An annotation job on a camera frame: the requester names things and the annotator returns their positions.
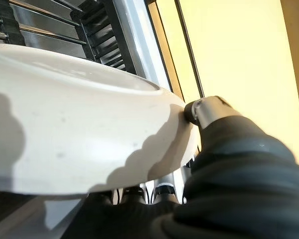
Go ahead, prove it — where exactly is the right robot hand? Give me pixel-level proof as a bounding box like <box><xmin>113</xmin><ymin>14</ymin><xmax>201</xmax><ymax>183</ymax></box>
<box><xmin>62</xmin><ymin>95</ymin><xmax>299</xmax><ymax>239</ymax></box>

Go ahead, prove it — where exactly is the small beige plate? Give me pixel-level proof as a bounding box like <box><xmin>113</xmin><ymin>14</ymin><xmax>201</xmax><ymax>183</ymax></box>
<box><xmin>0</xmin><ymin>43</ymin><xmax>200</xmax><ymax>200</ymax></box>

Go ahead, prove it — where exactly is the black dish drying rack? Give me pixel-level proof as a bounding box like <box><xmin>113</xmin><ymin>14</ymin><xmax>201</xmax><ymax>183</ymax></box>
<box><xmin>0</xmin><ymin>0</ymin><xmax>140</xmax><ymax>75</ymax></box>

